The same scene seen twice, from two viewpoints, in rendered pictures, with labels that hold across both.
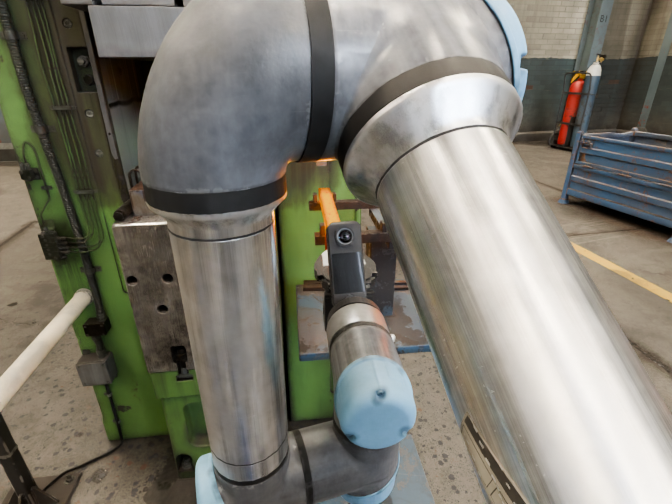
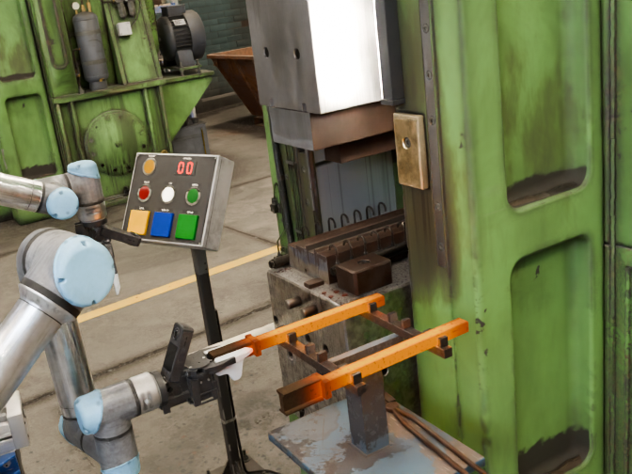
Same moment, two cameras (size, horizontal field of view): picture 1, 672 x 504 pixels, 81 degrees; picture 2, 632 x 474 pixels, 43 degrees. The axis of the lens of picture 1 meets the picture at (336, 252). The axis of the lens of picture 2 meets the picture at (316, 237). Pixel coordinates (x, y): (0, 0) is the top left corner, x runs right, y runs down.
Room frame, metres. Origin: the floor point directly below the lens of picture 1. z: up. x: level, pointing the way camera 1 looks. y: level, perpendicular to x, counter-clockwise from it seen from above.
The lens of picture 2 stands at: (0.18, -1.47, 1.70)
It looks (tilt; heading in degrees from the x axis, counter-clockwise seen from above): 19 degrees down; 67
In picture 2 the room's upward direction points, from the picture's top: 7 degrees counter-clockwise
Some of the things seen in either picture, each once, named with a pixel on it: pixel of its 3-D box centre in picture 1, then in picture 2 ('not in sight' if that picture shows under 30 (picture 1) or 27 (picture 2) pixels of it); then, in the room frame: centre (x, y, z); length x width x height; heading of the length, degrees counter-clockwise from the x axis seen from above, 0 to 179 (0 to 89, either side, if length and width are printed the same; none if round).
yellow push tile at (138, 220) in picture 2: not in sight; (139, 222); (0.63, 0.97, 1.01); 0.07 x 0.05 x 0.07; 122
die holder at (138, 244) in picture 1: (220, 256); (392, 329); (1.17, 0.38, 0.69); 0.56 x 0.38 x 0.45; 8
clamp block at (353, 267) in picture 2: not in sight; (364, 274); (1.03, 0.24, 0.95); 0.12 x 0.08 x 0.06; 8
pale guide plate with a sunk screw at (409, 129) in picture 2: not in sight; (410, 150); (1.12, 0.11, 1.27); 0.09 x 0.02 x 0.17; 98
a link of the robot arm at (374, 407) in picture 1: (369, 383); (106, 408); (0.32, -0.03, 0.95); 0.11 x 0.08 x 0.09; 6
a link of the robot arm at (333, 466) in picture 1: (351, 452); (113, 449); (0.32, -0.02, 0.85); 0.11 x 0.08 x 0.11; 109
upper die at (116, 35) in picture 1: (168, 39); (357, 112); (1.16, 0.43, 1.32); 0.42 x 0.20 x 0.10; 8
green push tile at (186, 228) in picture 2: not in sight; (187, 227); (0.74, 0.80, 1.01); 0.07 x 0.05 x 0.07; 122
